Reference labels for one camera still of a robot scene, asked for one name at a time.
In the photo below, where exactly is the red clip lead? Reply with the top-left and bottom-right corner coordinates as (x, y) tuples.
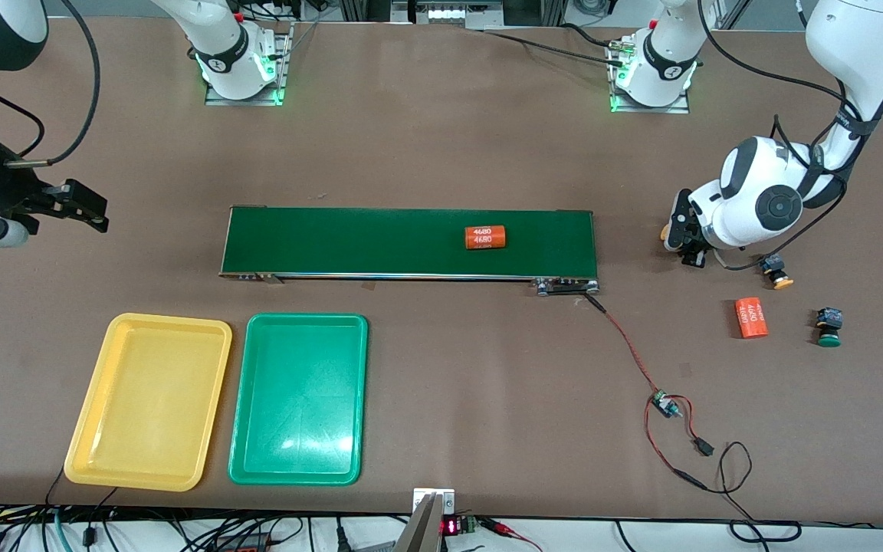
(480, 517), (546, 552)

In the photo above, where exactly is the yellow plastic tray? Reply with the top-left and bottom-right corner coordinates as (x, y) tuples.
(64, 312), (234, 492)

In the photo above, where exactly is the green plastic tray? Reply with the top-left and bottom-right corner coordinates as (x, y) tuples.
(228, 313), (369, 487)

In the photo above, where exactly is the aluminium frame structure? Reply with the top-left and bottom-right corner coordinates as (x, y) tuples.
(338, 0), (569, 31)

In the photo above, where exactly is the small metal bracket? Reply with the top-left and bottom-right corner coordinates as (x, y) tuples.
(412, 488), (456, 514)

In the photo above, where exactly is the orange cylinder white 4680 print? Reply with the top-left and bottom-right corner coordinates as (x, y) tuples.
(464, 225), (507, 251)
(734, 297), (770, 340)

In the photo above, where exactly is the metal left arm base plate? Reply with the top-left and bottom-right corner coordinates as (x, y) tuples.
(609, 38), (691, 114)

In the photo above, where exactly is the grey camera mount pole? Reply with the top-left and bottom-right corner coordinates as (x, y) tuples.
(393, 493), (446, 552)

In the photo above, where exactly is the black cable bundle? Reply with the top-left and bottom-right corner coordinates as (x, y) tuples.
(0, 468), (412, 552)

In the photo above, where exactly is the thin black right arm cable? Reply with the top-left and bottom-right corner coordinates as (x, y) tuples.
(0, 69), (48, 158)

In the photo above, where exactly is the thin black power cable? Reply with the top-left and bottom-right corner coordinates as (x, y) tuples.
(706, 442), (803, 544)

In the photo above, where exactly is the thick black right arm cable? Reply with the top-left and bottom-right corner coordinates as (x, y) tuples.
(5, 0), (102, 166)

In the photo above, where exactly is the black orange power adapter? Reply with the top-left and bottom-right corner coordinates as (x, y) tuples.
(215, 534), (274, 552)

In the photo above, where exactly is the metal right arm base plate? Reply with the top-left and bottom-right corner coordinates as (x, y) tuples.
(204, 23), (293, 106)

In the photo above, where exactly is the black table cable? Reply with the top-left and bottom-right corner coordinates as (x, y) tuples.
(482, 23), (626, 66)

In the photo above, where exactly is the green conveyor belt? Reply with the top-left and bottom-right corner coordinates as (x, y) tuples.
(218, 205), (602, 297)

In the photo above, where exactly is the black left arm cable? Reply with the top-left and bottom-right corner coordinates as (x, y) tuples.
(698, 0), (872, 271)

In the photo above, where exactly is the green mushroom push button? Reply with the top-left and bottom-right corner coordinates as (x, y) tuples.
(816, 307), (843, 348)

